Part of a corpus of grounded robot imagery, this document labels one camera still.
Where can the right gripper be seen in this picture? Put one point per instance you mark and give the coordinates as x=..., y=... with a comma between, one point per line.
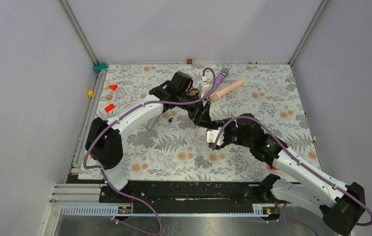
x=232, y=125

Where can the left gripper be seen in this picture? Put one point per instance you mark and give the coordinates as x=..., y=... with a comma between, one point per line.
x=201, y=115

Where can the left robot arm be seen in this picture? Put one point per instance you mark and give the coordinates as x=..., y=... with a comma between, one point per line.
x=104, y=144

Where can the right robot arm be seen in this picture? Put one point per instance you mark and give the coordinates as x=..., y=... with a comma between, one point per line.
x=339, y=204

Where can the pink microphone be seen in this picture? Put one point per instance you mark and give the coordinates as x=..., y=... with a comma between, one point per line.
x=217, y=95

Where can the floral table mat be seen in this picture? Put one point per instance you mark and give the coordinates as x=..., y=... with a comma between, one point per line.
x=178, y=150

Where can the purple glitter microphone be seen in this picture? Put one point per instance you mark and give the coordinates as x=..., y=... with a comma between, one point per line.
x=219, y=79

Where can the silver microphone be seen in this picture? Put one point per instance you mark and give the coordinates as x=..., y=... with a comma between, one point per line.
x=151, y=123

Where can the red triangle block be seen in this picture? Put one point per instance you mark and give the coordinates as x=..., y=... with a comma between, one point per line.
x=113, y=87

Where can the beige small block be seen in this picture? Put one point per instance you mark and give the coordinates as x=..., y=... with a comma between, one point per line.
x=109, y=97

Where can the teal corner clip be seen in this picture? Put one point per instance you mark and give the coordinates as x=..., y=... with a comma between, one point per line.
x=100, y=67

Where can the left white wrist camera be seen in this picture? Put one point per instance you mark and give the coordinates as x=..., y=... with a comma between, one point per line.
x=204, y=85

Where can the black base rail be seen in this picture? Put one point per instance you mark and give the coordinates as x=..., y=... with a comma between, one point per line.
x=185, y=197

